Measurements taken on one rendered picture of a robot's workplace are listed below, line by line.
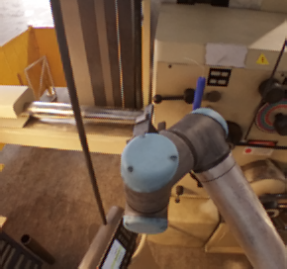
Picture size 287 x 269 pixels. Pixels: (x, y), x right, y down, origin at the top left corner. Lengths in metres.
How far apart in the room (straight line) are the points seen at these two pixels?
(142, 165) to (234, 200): 0.21
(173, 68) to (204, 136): 0.36
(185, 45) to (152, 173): 0.50
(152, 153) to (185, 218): 1.42
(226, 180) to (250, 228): 0.12
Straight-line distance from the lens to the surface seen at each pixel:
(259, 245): 0.52
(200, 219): 1.74
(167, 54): 0.71
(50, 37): 3.68
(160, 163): 0.32
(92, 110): 1.35
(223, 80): 0.75
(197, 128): 0.40
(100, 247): 0.91
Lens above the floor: 2.16
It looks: 42 degrees down
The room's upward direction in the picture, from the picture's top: straight up
